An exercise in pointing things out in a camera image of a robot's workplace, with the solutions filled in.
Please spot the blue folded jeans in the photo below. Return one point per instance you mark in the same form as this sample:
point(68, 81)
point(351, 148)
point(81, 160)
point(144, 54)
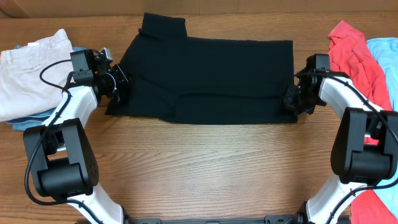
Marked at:
point(28, 121)

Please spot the black t-shirt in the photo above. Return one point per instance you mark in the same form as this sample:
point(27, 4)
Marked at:
point(182, 79)

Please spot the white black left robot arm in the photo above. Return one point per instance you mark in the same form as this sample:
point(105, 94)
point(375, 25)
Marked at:
point(62, 167)

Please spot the beige folded pants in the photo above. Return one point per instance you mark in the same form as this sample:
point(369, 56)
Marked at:
point(57, 74)

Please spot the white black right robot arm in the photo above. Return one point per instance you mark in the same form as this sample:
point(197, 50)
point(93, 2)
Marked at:
point(365, 148)

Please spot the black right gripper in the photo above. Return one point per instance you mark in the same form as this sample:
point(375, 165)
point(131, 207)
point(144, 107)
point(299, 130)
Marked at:
point(287, 100)

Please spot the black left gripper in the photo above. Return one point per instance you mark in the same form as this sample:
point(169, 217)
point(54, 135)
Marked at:
point(124, 81)

